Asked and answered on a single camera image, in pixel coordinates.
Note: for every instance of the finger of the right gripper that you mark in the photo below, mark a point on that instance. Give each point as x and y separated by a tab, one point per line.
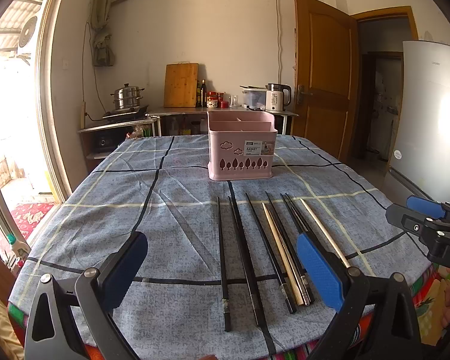
434	210
410	221

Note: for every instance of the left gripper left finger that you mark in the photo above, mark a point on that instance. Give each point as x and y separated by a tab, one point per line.
52	332

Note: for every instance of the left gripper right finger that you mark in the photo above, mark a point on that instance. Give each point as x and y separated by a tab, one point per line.
375	317

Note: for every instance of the black chopstick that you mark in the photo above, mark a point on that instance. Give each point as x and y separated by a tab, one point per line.
247	265
276	266
223	270
297	216
288	243
315	240

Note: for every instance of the metal kitchen shelf table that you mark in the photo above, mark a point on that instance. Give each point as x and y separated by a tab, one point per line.
225	114

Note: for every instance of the white refrigerator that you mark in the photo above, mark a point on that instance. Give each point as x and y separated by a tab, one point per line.
420	160

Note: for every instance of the blue checked tablecloth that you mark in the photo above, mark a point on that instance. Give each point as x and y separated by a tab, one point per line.
173	310

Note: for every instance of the white electric kettle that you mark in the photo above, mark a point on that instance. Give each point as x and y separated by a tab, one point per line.
278	96

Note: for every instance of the pink utensil holder box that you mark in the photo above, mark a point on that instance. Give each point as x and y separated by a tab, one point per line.
241	149

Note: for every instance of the low metal side shelf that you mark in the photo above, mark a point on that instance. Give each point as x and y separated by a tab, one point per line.
100	141

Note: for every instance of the clear plastic food container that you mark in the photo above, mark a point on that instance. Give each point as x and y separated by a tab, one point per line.
254	98

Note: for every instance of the brown wooden door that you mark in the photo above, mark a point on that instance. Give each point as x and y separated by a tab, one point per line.
326	76

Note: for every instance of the clear drinking glass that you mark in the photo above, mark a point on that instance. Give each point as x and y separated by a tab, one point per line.
234	101

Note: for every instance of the red lidded jar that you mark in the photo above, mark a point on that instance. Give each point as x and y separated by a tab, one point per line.
212	99

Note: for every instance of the induction cooker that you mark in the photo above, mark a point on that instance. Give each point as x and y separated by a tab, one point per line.
125	114

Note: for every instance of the dark sauce bottle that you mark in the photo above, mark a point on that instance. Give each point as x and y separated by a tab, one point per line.
203	93

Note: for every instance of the stainless steel steamer pot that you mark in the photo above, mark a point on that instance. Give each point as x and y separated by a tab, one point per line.
129	96

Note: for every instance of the wooden cutting board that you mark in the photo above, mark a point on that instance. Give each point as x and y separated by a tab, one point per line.
180	88

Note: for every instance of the hanging grey green cloth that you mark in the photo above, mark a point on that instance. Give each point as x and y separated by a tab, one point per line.
102	54

